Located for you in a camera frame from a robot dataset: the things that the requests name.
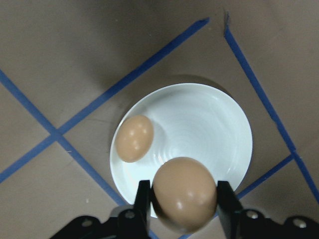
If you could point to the brown egg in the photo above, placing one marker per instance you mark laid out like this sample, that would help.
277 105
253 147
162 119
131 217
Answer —
184 194
134 138

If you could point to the white round plate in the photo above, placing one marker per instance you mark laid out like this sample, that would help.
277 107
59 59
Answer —
199 129

